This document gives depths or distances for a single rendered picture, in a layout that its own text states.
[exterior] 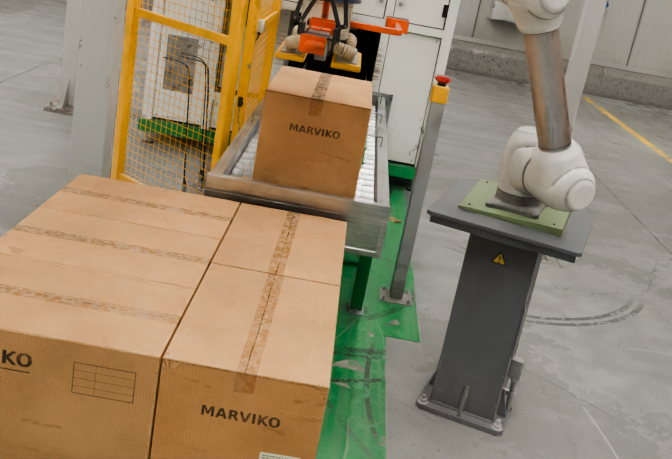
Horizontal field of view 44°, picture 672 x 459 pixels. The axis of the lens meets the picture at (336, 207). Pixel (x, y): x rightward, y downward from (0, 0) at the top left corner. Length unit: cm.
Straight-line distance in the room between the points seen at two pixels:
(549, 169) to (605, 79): 974
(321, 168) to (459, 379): 92
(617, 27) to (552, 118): 987
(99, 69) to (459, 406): 214
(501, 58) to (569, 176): 940
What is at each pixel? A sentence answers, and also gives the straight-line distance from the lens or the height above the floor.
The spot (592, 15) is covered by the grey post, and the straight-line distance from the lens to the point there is 599.
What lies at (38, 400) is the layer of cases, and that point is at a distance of 217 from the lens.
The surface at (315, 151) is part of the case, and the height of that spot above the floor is 75.
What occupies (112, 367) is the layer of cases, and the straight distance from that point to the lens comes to 206.
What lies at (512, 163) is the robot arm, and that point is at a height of 93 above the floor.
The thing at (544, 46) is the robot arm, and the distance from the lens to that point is 247.
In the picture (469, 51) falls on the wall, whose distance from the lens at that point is 1187.
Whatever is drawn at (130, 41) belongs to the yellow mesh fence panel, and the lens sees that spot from 440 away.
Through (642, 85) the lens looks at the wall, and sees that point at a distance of 1248.
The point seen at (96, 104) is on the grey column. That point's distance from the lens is 396.
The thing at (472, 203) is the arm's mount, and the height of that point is 76.
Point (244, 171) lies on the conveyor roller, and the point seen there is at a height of 55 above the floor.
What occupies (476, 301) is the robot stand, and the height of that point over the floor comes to 44.
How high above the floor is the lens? 154
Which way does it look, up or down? 18 degrees down
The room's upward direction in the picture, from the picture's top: 11 degrees clockwise
